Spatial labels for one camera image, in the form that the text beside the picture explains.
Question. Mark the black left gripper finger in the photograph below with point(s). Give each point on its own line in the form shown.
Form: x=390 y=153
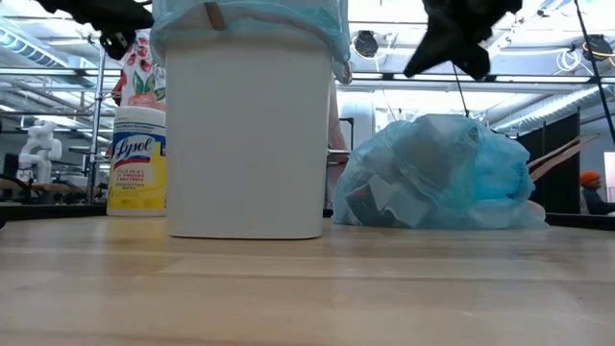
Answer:
x=116 y=45

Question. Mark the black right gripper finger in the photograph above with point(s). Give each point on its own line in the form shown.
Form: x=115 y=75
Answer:
x=473 y=62
x=427 y=57

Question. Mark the blue trash bag liner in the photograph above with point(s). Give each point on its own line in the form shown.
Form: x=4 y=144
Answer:
x=432 y=178

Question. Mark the blue trash bag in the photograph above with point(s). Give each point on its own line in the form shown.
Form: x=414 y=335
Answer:
x=250 y=19

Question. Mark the white plastic trash bin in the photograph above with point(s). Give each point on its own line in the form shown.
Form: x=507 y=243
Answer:
x=247 y=144

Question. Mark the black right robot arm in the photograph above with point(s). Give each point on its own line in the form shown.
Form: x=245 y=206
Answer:
x=499 y=5

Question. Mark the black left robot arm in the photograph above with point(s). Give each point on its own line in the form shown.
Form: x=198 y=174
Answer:
x=67 y=7

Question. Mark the floral print curtain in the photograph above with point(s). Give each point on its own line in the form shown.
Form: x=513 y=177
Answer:
x=141 y=77

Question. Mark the pinkish hanging cloth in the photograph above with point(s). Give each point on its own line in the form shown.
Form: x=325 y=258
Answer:
x=336 y=125

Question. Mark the Lysol wipes canister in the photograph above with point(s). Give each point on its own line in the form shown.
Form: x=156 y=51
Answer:
x=139 y=163

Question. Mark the white humanoid figure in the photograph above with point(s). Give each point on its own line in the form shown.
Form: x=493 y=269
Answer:
x=41 y=154

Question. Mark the black partition panel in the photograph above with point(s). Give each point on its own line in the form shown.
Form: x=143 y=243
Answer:
x=559 y=187

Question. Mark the person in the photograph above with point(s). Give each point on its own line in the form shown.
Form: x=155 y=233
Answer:
x=596 y=197

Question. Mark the black aluminium table frame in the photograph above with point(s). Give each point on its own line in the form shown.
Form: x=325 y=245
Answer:
x=53 y=211

